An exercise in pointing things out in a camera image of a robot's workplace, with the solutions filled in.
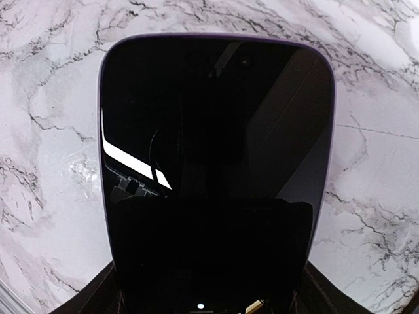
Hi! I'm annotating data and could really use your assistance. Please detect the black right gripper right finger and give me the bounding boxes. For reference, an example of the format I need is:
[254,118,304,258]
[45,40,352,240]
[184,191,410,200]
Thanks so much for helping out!
[294,262,370,314]

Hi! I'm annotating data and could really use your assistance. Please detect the black smartphone dark screen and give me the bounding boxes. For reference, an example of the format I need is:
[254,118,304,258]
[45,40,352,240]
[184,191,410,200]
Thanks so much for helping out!
[98,33,336,313]

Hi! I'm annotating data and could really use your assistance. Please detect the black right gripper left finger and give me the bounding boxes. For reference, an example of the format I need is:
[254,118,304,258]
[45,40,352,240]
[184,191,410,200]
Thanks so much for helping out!
[51,262,121,314]

